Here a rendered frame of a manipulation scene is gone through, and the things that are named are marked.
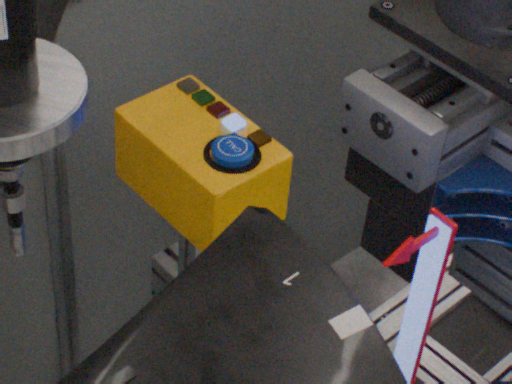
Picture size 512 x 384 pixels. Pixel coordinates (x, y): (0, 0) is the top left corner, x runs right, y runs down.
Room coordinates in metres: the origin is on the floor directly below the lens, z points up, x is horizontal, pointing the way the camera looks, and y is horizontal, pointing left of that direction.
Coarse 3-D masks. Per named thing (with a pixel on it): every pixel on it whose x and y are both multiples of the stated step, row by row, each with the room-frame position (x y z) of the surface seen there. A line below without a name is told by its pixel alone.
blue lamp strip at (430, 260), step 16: (432, 224) 0.58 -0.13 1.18; (432, 240) 0.58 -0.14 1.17; (448, 240) 0.57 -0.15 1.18; (432, 256) 0.57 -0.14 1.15; (416, 272) 0.58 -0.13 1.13; (432, 272) 0.57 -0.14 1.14; (416, 288) 0.58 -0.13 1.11; (432, 288) 0.57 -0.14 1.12; (416, 304) 0.58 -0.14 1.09; (416, 320) 0.57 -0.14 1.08; (400, 336) 0.58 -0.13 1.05; (416, 336) 0.57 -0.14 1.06; (400, 352) 0.58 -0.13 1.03; (416, 352) 0.57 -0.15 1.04
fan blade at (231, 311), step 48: (240, 240) 0.54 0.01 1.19; (288, 240) 0.55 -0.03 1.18; (192, 288) 0.49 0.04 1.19; (240, 288) 0.50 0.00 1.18; (336, 288) 0.52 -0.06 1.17; (144, 336) 0.44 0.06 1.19; (192, 336) 0.45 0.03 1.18; (240, 336) 0.46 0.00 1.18; (288, 336) 0.46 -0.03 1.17; (336, 336) 0.48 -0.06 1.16
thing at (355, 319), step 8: (352, 312) 0.50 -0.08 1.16; (360, 312) 0.50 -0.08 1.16; (336, 320) 0.49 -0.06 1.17; (344, 320) 0.49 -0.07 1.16; (352, 320) 0.49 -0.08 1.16; (360, 320) 0.50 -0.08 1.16; (368, 320) 0.50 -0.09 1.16; (336, 328) 0.48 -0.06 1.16; (344, 328) 0.49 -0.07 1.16; (352, 328) 0.49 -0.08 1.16; (360, 328) 0.49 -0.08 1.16; (344, 336) 0.48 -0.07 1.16
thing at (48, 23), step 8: (40, 0) 0.49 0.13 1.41; (48, 0) 0.49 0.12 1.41; (56, 0) 0.49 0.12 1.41; (64, 0) 0.50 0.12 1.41; (40, 8) 0.49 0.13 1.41; (48, 8) 0.49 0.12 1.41; (56, 8) 0.49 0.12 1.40; (64, 8) 0.49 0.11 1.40; (40, 16) 0.48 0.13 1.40; (48, 16) 0.49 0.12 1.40; (56, 16) 0.49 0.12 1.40; (40, 24) 0.48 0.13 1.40; (48, 24) 0.48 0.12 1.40; (56, 24) 0.48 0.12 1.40; (40, 32) 0.48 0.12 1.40; (48, 32) 0.48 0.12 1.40; (48, 40) 0.47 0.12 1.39; (0, 184) 0.41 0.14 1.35
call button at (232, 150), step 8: (224, 136) 0.78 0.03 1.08; (232, 136) 0.78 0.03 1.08; (240, 136) 0.78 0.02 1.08; (216, 144) 0.76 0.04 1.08; (224, 144) 0.77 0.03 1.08; (232, 144) 0.77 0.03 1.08; (240, 144) 0.77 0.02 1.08; (248, 144) 0.77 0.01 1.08; (216, 152) 0.75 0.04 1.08; (224, 152) 0.75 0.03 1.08; (232, 152) 0.76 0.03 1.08; (240, 152) 0.76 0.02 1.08; (248, 152) 0.76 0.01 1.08; (216, 160) 0.75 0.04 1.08; (224, 160) 0.75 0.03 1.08; (232, 160) 0.75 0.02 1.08; (240, 160) 0.75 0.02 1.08; (248, 160) 0.75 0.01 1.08
